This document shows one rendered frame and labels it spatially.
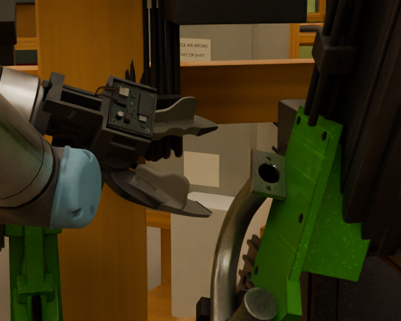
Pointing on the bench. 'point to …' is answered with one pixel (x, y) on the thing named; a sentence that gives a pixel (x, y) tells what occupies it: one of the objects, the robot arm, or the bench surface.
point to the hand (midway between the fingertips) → (206, 171)
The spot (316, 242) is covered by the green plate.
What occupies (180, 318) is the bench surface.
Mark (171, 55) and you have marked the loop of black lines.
